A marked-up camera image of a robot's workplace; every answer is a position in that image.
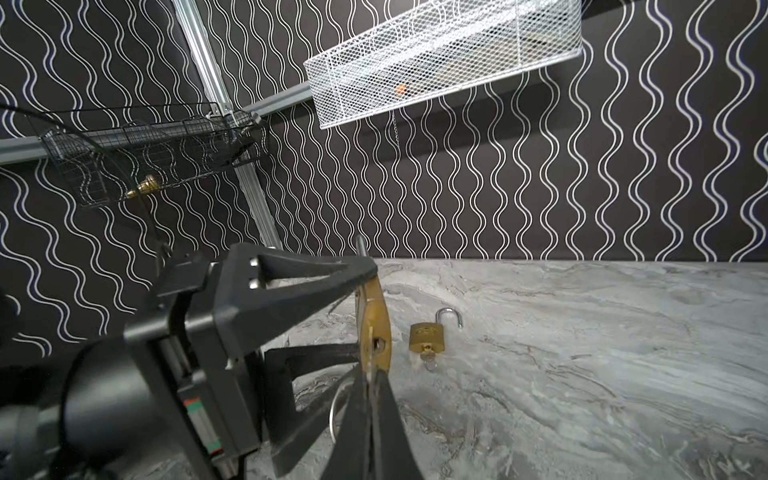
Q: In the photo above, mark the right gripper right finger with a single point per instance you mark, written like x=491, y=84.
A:
x=391, y=454

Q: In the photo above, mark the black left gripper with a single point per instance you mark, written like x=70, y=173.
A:
x=198, y=372

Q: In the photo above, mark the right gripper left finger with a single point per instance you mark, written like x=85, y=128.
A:
x=350, y=458

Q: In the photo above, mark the small silver key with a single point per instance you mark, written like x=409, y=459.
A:
x=428, y=357

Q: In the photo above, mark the long shackle brass padlock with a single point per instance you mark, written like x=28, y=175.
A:
x=375, y=339

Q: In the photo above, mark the small brass padlock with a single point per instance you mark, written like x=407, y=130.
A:
x=429, y=337

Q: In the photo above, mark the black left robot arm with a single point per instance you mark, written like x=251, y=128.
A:
x=91, y=413

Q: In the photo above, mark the black wire wall basket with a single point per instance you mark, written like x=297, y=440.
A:
x=108, y=155

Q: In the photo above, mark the white mesh wall basket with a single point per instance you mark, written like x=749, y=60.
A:
x=438, y=48

